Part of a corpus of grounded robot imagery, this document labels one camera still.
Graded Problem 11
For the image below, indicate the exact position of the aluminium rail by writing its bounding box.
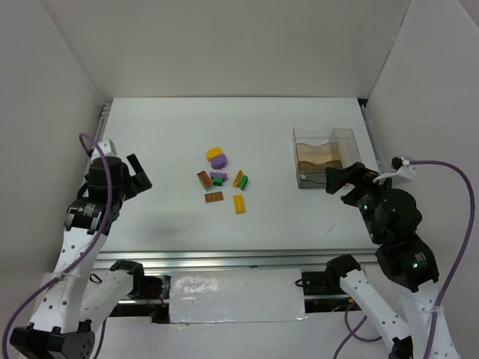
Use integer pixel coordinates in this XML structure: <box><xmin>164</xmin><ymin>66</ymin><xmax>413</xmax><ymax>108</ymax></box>
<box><xmin>94</xmin><ymin>249</ymin><xmax>376</xmax><ymax>272</ymax></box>
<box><xmin>94</xmin><ymin>102</ymin><xmax>112</xmax><ymax>142</ymax></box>

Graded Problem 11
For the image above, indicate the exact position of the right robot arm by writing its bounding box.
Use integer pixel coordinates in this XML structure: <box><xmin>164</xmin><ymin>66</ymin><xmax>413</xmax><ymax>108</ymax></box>
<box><xmin>295</xmin><ymin>157</ymin><xmax>460</xmax><ymax>358</ymax></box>

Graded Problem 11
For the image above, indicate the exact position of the purple rounded block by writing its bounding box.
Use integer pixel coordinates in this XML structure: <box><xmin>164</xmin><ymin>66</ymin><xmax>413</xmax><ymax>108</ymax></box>
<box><xmin>210</xmin><ymin>153</ymin><xmax>228</xmax><ymax>170</ymax></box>

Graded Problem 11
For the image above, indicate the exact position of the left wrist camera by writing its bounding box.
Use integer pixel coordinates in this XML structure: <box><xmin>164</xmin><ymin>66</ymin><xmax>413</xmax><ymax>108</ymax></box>
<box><xmin>98</xmin><ymin>139</ymin><xmax>117</xmax><ymax>157</ymax></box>

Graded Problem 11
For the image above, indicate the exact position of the brown lego brick angled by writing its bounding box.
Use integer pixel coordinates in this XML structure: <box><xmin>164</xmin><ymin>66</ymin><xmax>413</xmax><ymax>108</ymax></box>
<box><xmin>197</xmin><ymin>171</ymin><xmax>213</xmax><ymax>189</ymax></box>

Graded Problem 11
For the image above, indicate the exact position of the purple small lego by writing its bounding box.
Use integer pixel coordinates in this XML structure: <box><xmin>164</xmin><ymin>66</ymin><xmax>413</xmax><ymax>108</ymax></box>
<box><xmin>210</xmin><ymin>172</ymin><xmax>228</xmax><ymax>182</ymax></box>

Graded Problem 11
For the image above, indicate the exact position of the silver tape sheet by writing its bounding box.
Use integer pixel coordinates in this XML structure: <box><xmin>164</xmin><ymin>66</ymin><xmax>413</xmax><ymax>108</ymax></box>
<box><xmin>169</xmin><ymin>269</ymin><xmax>307</xmax><ymax>324</ymax></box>

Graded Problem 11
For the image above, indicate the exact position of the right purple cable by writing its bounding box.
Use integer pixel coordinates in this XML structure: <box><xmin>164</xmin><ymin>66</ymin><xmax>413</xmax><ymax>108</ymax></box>
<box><xmin>332</xmin><ymin>159</ymin><xmax>475</xmax><ymax>359</ymax></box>

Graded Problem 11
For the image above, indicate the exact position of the brown lego brick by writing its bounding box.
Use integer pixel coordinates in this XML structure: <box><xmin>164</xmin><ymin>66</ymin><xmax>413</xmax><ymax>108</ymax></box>
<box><xmin>204</xmin><ymin>191</ymin><xmax>224</xmax><ymax>203</ymax></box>

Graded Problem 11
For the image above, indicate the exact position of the clear tall side bin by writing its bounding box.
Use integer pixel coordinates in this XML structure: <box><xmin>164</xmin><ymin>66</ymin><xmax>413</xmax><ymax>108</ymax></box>
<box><xmin>330</xmin><ymin>129</ymin><xmax>361</xmax><ymax>168</ymax></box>

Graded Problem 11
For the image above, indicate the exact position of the aluminium front rail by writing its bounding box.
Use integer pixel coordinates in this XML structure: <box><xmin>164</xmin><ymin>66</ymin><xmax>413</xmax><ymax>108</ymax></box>
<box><xmin>94</xmin><ymin>249</ymin><xmax>376</xmax><ymax>272</ymax></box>

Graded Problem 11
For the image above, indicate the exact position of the yellow black striped lego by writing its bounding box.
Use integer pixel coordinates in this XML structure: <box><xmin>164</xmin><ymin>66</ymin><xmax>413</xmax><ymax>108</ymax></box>
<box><xmin>233</xmin><ymin>170</ymin><xmax>243</xmax><ymax>188</ymax></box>

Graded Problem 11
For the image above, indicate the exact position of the left aluminium rail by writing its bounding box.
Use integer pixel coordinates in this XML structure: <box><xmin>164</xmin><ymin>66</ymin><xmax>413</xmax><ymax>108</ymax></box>
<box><xmin>94</xmin><ymin>102</ymin><xmax>112</xmax><ymax>142</ymax></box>

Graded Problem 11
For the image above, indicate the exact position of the yellow rounded block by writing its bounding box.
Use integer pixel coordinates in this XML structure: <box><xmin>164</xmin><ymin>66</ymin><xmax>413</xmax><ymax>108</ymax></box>
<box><xmin>206</xmin><ymin>147</ymin><xmax>222</xmax><ymax>162</ymax></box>

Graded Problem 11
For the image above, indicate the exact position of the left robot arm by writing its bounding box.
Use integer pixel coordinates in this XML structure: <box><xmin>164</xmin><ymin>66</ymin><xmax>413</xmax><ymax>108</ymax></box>
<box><xmin>1</xmin><ymin>139</ymin><xmax>162</xmax><ymax>358</ymax></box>

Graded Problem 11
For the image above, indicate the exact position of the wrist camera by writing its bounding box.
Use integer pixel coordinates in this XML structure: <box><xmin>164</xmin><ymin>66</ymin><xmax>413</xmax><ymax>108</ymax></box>
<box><xmin>98</xmin><ymin>139</ymin><xmax>117</xmax><ymax>157</ymax></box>
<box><xmin>373</xmin><ymin>156</ymin><xmax>416</xmax><ymax>185</ymax></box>

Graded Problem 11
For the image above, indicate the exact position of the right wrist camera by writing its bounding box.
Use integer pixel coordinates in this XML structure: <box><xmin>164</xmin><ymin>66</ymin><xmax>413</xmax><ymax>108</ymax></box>
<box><xmin>373</xmin><ymin>156</ymin><xmax>416</xmax><ymax>185</ymax></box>

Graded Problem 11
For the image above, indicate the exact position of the yellow lego brick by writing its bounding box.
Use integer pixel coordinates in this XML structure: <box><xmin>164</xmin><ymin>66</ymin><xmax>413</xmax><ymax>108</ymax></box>
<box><xmin>233</xmin><ymin>194</ymin><xmax>245</xmax><ymax>214</ymax></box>

